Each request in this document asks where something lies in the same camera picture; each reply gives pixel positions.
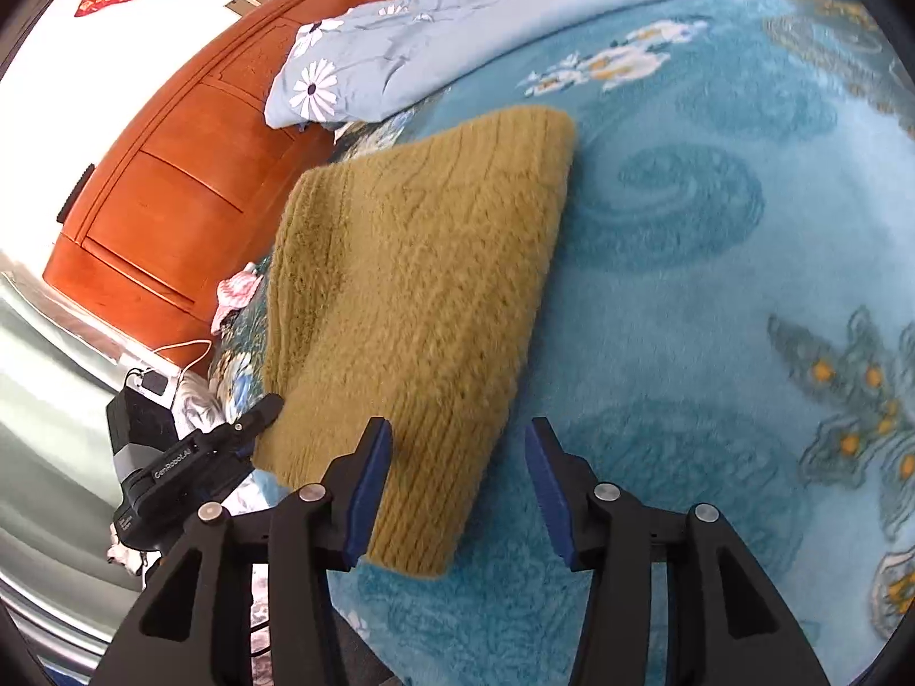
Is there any black device on headboard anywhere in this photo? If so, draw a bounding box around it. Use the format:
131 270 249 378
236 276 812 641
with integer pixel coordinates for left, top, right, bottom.
56 163 96 225

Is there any orange wooden headboard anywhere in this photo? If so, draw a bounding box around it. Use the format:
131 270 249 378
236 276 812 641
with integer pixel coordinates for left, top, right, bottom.
43 0 381 365

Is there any olive green knitted sweater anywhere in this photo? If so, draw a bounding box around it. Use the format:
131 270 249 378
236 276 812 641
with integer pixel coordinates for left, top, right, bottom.
254 105 577 577

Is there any teal floral bed blanket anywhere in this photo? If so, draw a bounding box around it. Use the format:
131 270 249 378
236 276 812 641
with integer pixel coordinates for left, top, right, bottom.
331 0 913 684

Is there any light blue floral duvet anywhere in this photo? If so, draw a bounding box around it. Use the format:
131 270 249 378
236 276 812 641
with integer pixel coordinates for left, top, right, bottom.
264 0 654 129

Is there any pink striped cloth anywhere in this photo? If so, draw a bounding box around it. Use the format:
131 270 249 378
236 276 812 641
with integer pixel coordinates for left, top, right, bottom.
211 262 264 334

